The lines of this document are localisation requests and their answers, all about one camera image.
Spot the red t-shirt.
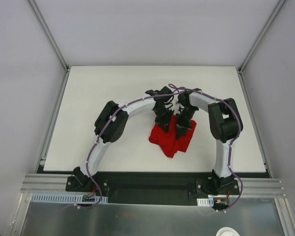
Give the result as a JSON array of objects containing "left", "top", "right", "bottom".
[{"left": 148, "top": 115, "right": 197, "bottom": 158}]

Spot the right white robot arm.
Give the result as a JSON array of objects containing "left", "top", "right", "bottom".
[{"left": 176, "top": 90, "right": 243, "bottom": 195}]

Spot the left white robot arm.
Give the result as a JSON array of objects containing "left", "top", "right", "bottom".
[{"left": 66, "top": 86, "right": 174, "bottom": 192}]

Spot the white round object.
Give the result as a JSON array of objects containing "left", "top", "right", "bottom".
[{"left": 216, "top": 227, "right": 239, "bottom": 236}]

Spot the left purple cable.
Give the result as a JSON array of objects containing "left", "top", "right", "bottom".
[{"left": 27, "top": 83, "right": 187, "bottom": 218}]

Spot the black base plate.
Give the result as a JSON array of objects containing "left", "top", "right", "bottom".
[{"left": 65, "top": 172, "right": 239, "bottom": 205}]

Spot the right white cable duct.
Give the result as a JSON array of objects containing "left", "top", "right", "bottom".
[{"left": 197, "top": 197, "right": 214, "bottom": 207}]

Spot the white cable duct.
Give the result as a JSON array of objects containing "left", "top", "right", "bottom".
[
  {"left": 31, "top": 193, "right": 108, "bottom": 204},
  {"left": 197, "top": 197, "right": 214, "bottom": 207}
]

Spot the left white cable duct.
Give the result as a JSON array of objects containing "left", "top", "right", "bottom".
[{"left": 31, "top": 193, "right": 108, "bottom": 204}]

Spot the left aluminium frame post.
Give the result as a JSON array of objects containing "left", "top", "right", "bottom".
[{"left": 27, "top": 0, "right": 70, "bottom": 72}]

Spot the aluminium frame post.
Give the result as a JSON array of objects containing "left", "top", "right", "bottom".
[
  {"left": 237, "top": 0, "right": 288, "bottom": 74},
  {"left": 27, "top": 0, "right": 70, "bottom": 72}
]

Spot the aluminium front rail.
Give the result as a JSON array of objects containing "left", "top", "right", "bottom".
[{"left": 21, "top": 174, "right": 287, "bottom": 198}]

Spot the right aluminium frame post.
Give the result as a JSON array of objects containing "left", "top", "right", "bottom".
[{"left": 237, "top": 0, "right": 288, "bottom": 74}]

